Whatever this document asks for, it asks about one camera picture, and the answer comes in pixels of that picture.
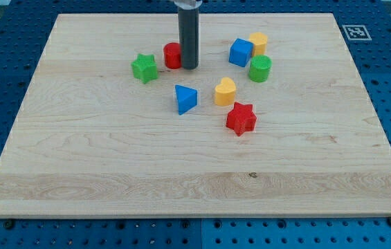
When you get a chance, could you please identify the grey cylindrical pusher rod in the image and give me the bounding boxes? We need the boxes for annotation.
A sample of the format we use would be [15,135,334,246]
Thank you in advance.
[177,7,199,70]

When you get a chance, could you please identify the red cylinder block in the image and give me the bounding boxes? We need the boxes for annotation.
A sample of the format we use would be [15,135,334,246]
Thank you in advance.
[163,42,181,69]

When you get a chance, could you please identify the yellow heart block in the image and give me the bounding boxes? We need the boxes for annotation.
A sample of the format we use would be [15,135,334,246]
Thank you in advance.
[214,77,237,106]

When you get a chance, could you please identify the wooden board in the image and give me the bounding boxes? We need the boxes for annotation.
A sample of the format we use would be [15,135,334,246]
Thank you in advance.
[0,13,391,219]

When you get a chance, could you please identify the white fiducial marker tag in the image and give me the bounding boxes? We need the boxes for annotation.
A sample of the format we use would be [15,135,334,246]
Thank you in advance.
[342,24,372,41]

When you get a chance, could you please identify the yellow pentagon block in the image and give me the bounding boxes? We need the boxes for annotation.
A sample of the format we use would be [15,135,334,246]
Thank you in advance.
[248,32,268,57]

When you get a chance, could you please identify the green star block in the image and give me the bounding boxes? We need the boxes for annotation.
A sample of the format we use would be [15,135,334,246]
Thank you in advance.
[131,53,158,84]

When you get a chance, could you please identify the green cylinder block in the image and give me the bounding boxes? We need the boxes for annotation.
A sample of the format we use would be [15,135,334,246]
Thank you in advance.
[248,55,272,83]

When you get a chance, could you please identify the blue triangle block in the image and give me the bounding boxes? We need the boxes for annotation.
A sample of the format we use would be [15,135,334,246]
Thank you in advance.
[175,85,198,115]

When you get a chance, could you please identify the red star block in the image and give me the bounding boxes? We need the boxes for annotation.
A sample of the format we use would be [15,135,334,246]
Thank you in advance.
[226,102,257,136]

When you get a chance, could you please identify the silver rod mount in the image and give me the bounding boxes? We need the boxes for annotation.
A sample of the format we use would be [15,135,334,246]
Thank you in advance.
[173,0,203,10]

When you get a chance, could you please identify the blue cube block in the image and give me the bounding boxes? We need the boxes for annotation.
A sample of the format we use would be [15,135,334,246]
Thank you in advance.
[228,38,254,67]

